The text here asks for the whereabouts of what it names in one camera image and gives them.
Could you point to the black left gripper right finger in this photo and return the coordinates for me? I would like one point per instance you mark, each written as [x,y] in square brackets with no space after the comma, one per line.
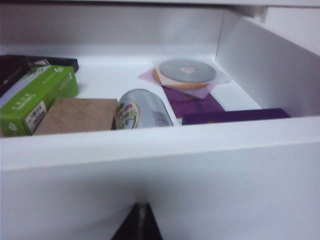
[151,227]

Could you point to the black box with red print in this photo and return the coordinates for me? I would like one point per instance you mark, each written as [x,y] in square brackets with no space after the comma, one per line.
[12,72]

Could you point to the silver Yanjing beer can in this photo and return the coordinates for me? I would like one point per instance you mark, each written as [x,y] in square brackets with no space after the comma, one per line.
[147,107]

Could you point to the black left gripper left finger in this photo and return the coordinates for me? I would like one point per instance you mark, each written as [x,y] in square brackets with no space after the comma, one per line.
[130,227]

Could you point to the white cabinet drawer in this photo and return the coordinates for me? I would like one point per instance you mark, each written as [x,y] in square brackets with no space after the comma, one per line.
[175,175]

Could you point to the light wooden block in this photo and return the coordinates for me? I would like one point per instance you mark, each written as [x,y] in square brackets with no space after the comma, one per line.
[80,115]

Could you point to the disc in clear sleeve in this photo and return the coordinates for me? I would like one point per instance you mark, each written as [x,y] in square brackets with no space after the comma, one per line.
[187,71]

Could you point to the green cardboard box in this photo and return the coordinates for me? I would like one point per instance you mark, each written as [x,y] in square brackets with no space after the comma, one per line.
[37,95]

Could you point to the purple paper booklet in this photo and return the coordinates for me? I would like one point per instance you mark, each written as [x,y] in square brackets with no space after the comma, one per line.
[190,105]

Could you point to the dark purple long box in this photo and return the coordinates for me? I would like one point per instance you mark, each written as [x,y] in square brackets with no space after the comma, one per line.
[237,115]

